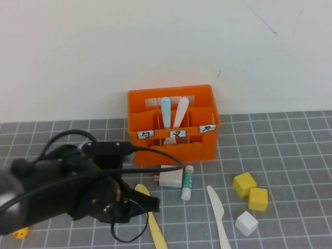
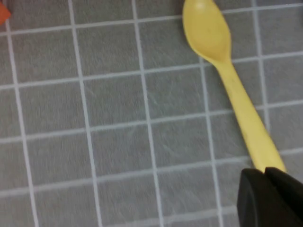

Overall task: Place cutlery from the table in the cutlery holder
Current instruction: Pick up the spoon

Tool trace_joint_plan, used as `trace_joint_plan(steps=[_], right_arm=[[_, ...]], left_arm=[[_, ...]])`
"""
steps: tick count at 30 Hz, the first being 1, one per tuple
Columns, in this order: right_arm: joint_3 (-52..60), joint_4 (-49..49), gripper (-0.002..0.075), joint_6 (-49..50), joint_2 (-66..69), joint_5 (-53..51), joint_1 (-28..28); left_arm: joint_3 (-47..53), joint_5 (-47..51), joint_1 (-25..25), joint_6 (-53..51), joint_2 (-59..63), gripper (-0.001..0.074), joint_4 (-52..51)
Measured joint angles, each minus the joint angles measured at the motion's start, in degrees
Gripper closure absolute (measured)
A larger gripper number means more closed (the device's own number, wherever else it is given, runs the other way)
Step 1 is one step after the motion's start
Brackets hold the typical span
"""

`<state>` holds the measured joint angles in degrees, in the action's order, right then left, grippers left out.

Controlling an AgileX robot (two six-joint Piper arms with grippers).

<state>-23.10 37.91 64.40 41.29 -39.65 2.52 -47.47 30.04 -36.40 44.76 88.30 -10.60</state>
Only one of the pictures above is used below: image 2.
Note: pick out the orange cube block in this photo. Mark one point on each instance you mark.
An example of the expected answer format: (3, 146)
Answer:
(3, 10)

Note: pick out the grey grid cutting mat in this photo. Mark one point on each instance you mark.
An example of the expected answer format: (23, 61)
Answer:
(118, 118)

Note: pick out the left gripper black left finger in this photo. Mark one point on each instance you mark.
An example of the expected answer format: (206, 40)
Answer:
(255, 203)

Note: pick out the yellow plastic spoon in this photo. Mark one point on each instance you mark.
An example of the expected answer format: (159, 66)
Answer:
(208, 30)

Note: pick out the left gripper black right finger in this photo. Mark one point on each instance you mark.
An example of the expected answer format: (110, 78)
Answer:
(288, 186)

